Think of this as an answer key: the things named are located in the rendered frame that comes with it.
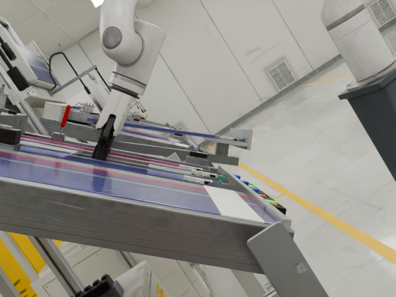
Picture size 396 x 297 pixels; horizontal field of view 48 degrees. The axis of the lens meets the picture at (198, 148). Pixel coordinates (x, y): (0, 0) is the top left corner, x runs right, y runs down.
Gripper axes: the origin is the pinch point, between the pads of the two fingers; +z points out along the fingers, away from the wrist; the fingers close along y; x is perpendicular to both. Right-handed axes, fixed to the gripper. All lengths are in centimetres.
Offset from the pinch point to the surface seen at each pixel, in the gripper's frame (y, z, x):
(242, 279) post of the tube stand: -47, 30, 57
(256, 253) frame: 53, -2, 26
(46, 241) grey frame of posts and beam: -21.1, 30.8, -7.6
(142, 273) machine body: -10.0, 26.6, 19.8
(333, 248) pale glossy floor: -92, 14, 105
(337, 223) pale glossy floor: -112, 5, 112
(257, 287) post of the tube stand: -47, 31, 63
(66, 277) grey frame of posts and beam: -21.1, 38.7, 1.3
